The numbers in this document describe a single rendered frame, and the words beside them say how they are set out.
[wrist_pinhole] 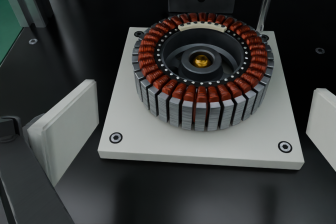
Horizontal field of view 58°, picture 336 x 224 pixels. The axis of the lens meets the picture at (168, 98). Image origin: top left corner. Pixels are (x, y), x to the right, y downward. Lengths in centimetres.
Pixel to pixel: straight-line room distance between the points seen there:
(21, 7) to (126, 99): 17
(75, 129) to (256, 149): 13
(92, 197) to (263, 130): 14
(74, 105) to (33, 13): 23
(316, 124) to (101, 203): 15
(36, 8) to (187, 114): 22
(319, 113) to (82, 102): 13
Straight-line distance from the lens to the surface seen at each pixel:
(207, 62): 25
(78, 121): 16
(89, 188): 23
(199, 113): 21
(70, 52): 33
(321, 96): 19
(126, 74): 28
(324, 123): 18
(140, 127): 24
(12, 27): 43
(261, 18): 32
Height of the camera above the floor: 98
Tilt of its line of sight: 50 degrees down
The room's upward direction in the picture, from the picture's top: 2 degrees counter-clockwise
